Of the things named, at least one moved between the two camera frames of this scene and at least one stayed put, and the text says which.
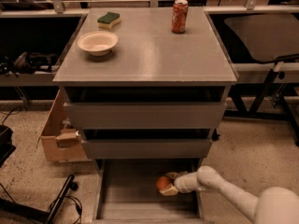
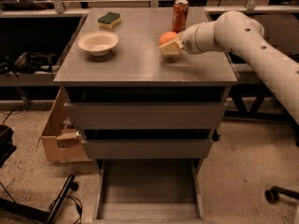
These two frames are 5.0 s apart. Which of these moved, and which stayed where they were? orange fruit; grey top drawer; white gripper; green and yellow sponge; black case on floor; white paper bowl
Moved: orange fruit; white gripper
Stayed: black case on floor; green and yellow sponge; grey top drawer; white paper bowl
